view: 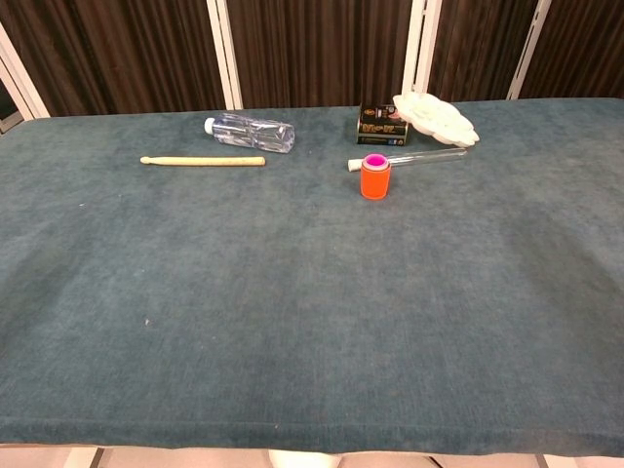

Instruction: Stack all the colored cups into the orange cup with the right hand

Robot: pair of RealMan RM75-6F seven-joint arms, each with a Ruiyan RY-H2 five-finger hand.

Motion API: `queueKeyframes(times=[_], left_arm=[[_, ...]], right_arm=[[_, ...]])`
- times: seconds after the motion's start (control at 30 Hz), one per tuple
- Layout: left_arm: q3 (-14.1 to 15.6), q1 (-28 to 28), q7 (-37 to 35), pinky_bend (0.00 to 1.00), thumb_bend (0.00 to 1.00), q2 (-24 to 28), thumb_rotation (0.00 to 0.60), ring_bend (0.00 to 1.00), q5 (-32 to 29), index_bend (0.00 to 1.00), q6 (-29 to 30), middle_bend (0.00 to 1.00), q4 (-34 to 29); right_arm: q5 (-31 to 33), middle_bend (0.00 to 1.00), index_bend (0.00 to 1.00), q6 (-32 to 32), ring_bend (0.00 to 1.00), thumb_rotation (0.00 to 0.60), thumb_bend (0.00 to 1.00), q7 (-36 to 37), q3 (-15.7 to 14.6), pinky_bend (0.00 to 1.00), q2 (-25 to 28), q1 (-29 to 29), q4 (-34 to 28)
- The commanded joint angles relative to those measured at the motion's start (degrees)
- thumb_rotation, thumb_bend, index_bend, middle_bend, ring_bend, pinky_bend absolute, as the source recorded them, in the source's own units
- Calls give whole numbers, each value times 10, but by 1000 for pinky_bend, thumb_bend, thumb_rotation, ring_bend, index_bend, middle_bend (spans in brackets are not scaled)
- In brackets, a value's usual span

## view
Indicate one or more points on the pink plastic cup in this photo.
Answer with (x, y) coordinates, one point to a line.
(375, 161)

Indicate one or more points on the orange plastic cup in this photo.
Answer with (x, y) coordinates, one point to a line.
(375, 185)

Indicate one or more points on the glass test tube with stopper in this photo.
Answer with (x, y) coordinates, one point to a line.
(353, 165)

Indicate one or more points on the clear plastic water bottle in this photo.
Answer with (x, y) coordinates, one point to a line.
(253, 132)

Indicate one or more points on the black printed box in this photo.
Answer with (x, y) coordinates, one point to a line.
(380, 129)

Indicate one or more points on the wooden drumstick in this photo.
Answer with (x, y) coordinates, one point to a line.
(205, 161)

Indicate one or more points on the blue-green tablecloth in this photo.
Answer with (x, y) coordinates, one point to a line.
(195, 292)

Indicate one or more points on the white flower-shaped paint palette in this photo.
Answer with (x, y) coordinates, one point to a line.
(434, 117)

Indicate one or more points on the dark brown screen panel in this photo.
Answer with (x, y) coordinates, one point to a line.
(122, 53)
(585, 44)
(478, 39)
(317, 49)

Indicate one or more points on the white screen frame post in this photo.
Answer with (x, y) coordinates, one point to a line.
(22, 83)
(224, 53)
(421, 49)
(531, 44)

